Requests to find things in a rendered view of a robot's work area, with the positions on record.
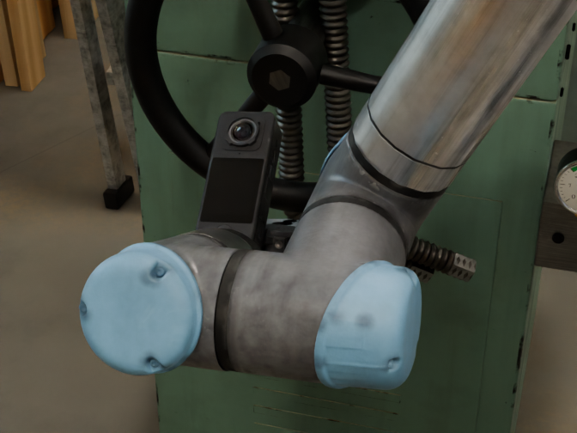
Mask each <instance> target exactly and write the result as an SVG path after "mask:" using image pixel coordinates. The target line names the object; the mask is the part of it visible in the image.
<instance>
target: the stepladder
mask: <svg viewBox="0 0 577 433"><path fill-rule="evenodd" d="M95 2H96V7H97V10H98V14H99V18H100V24H101V28H102V32H103V35H104V39H105V43H106V49H107V53H108V57H109V61H110V67H109V68H108V70H107V71H106V74H105V69H104V64H103V60H102V56H101V51H100V43H99V39H98V34H97V29H96V25H95V20H94V12H93V8H92V4H91V0H70V6H71V10H72V15H73V19H74V23H75V27H76V35H77V39H78V44H79V48H80V53H81V57H82V64H83V69H84V73H85V77H86V82H87V86H88V93H89V98H90V102H91V107H92V111H93V115H94V123H95V128H96V131H97V136H98V140H99V145H100V152H101V157H102V161H103V165H104V169H105V174H106V182H107V186H108V188H107V189H106V190H105V191H104V192H103V197H104V201H105V206H106V208H107V209H113V210H118V209H119V208H120V207H121V206H122V205H123V204H124V202H125V201H126V200H127V199H128V198H129V196H130V195H131V194H132V193H133V192H134V190H135V189H134V185H133V179H132V176H130V175H125V171H124V166H123V162H122V157H121V153H120V148H119V144H118V135H117V131H116V126H115V122H114V117H113V113H112V105H111V100H110V95H109V91H108V87H107V84H108V85H115V86H116V89H117V94H118V100H119V104H120V107H121V112H122V115H123V119H124V122H125V129H126V133H127V137H128V140H129V144H130V148H131V154H132V158H133V161H134V166H135V170H136V173H137V179H138V168H137V148H136V138H135V127H134V117H133V106H132V95H131V80H130V76H129V72H128V69H127V64H126V59H125V40H124V30H125V0H95ZM106 81H107V82H106ZM138 184H139V179H138Z"/></svg>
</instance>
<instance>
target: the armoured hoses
mask: <svg viewBox="0 0 577 433"><path fill-rule="evenodd" d="M346 2H347V0H319V3H320V4H321V6H320V7H319V10H320V11H321V14H320V15H319V16H320V18H321V19H322V20H321V25H322V27H323V28H324V33H325V43H324V46H325V49H326V52H327V57H328V64H331V65H335V66H338V67H343V68H346V69H349V63H350V61H349V60H348V58H349V54H348V51H349V48H348V47H347V45H348V43H349V41H348V40H347V38H348V37H349V35H348V33H347V31H348V29H349V28H348V27H347V25H346V24H347V23H348V20H347V19H346V17H347V15H348V13H347V12H346V11H345V10H346V9H347V8H348V7H347V5H346ZM270 4H271V5H272V6H273V7H272V10H273V12H274V14H275V16H276V18H277V20H278V22H279V24H280V25H282V24H289V22H290V21H291V20H292V19H293V18H294V17H295V15H296V14H297V11H298V10H299V8H298V7H297V6H296V5H297V4H298V0H272V1H271V2H270ZM324 86H325V90H324V92H325V97H324V98H325V100H326V102H325V106H326V109H325V112H326V113H327V114H326V115H325V118H326V119H327V121H326V123H325V124H326V125H327V128H326V131H327V132H328V133H327V135H326V137H327V138H328V140H327V142H326V143H327V144H328V148H327V150H328V151H329V153H330V152H331V150H332V149H333V147H334V146H335V145H336V144H337V143H338V142H339V141H340V139H341V138H342V137H343V136H344V135H345V134H346V133H347V132H348V131H349V129H350V128H351V125H352V123H353V122H352V120H351V117H352V116H353V115H352V114H351V113H350V112H351V110H352V108H351V107H350V105H351V103H352V102H351V100H350V98H351V94H350V93H349V92H350V90H348V89H344V88H335V87H331V86H326V85H324ZM301 111H302V108H301V106H299V107H295V108H288V109H285V108H279V107H278V108H277V109H276V113H277V116H276V118H277V123H278V125H279V127H280V129H281V131H282V142H281V147H280V152H279V159H278V162H279V163H280V164H279V166H278V167H279V169H280V171H279V172H278V173H279V174H280V177H279V179H284V180H293V181H303V180H304V179H305V177H304V175H303V174H304V173H305V171H304V169H303V168H304V164H303V162H304V158H303V155H304V152H303V151H302V150H303V148H304V147H303V145H302V144H303V142H304V141H303V139H302V137H303V133H302V130H303V128H302V126H301V125H302V123H303V122H302V120H301V118H302V114H301ZM329 153H328V154H329ZM303 182H304V181H303ZM283 213H284V214H285V215H286V216H287V217H288V219H293V220H299V219H300V217H301V215H302V213H299V212H290V211H283ZM476 264H477V261H476V260H474V259H471V258H470V257H465V256H464V255H463V254H458V252H456V253H455V252H453V251H452V250H447V249H446V248H445V247H444V248H442V247H441V246H436V245H435V244H434V243H432V244H430V242H429V241H424V239H418V238H417V236H415V239H414V241H413V244H412V246H411V249H410V253H409V256H408V258H407V261H406V264H405V266H404V267H407V268H409V269H411V270H412V271H413V272H414V273H415V274H416V275H417V276H418V279H419V282H424V283H425V284H426V283H427V282H428V281H429V279H430V278H431V277H432V276H433V275H434V269H435V270H436V271H441V272H442V273H446V274H447V275H448V276H452V277H454V278H458V279H459V280H464V281H465V282H468V281H470V280H471V278H472V276H473V275H474V273H475V270H476Z"/></svg>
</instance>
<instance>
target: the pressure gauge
mask: <svg viewBox="0 0 577 433"><path fill-rule="evenodd" d="M554 193H555V195H556V199H557V200H558V202H559V203H560V205H561V206H562V207H563V208H565V209H566V210H568V211H570V212H572V213H574V214H575V216H576V217H577V148H576V149H573V150H571V151H569V152H568V153H567V154H566V155H565V156H564V157H563V158H562V159H561V160H560V162H559V165H558V168H557V172H556V178H555V181H554Z"/></svg>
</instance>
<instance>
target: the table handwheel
mask: <svg viewBox="0 0 577 433"><path fill-rule="evenodd" d="M163 2H164V0H129V1H128V3H127V8H126V13H125V30H124V40H125V59H126V64H127V69H128V72H129V76H130V80H131V84H132V87H133V89H134V92H135V94H136V97H137V99H138V102H139V104H140V106H141V108H142V110H143V112H144V113H145V115H146V117H147V119H148V120H149V123H150V124H151V125H152V126H153V128H154V129H155V131H156V132H157V134H158V135H159V136H160V138H161V139H162V140H163V142H164V143H165V144H166V145H167V147H168V148H169V149H170V150H171V151H172V152H173V153H174V154H175V155H176V156H177V157H178V158H179V159H180V160H181V161H182V162H183V163H185V164H186V165H187V166H188V167H189V168H191V169H192V170H193V171H194V172H196V173H197V174H199V175H200V176H202V177H203V178H204V179H206V177H207V173H208V168H209V164H210V157H211V152H212V149H213V144H214V140H215V138H213V139H212V141H211V142H210V143H208V142H207V141H206V140H204V139H203V138H202V137H201V136H200V135H199V134H198V133H197V132H196V131H195V130H194V129H193V127H192V126H191V125H190V124H189V123H188V121H187V120H186V119H185V117H184V116H183V114H182V113H181V112H180V110H179V109H178V107H177V106H176V104H175V102H174V101H173V98H172V96H171V95H170V93H169V91H168V89H167V85H166V84H165V81H164V78H163V75H162V73H161V67H160V63H159V59H158V53H157V38H156V36H157V26H158V20H159V15H160V12H161V6H162V4H163ZM246 2H247V4H248V7H249V9H250V11H251V12H252V16H253V18H254V21H255V22H256V24H257V26H258V30H259V32H260V33H261V36H262V40H261V41H260V43H259V45H258V47H257V48H256V50H255V52H254V53H253V55H252V56H251V58H250V60H249V62H248V65H247V71H246V72H247V79H248V82H249V84H250V86H251V88H252V90H253V91H252V93H251V94H250V95H249V97H248V98H247V99H246V101H245V102H244V103H243V104H242V106H241V107H240V108H239V110H238V111H237V112H262V111H263V110H264V109H265V108H266V107H267V106H268V105H271V106H273V107H279V108H285V109H288V108H295V107H299V106H302V105H303V104H305V103H306V102H308V101H309V100H310V99H311V97H312V96H313V94H314V92H315V90H316V88H317V87H318V85H319V84H321V85H326V86H331V87H335V88H344V89H348V90H354V91H358V92H363V93H368V94H372V93H373V91H374V89H375V87H376V86H377V84H378V83H379V81H380V79H381V77H382V76H374V75H370V74H367V73H363V72H360V71H356V70H350V69H346V68H343V67H338V66H335V65H331V64H328V57H327V52H326V49H325V46H324V43H325V33H324V28H323V27H322V25H321V20H322V19H321V18H320V16H319V15H320V14H321V11H320V10H319V7H320V6H321V4H320V3H319V0H302V1H301V3H300V5H299V7H298V8H299V10H298V11H297V14H296V15H295V17H294V18H293V19H292V20H291V21H290V22H289V23H288V24H282V25H280V24H279V22H278V20H277V18H276V16H275V14H274V12H273V10H272V8H271V6H270V4H269V2H268V0H246ZM399 2H400V3H401V4H402V5H403V6H404V9H405V10H406V12H407V14H408V15H409V17H410V19H411V21H412V23H413V25H415V24H416V21H417V20H418V18H419V17H420V15H421V13H422V12H423V11H424V9H425V7H426V6H427V4H428V2H429V0H399ZM317 183H318V182H303V181H293V180H284V179H279V178H276V177H275V179H274V185H273V189H272V194H271V199H270V208H271V209H276V210H284V211H290V212H299V213H303V211H304V209H305V207H306V205H307V202H308V200H309V199H310V197H311V195H312V193H313V190H314V188H315V186H316V185H317Z"/></svg>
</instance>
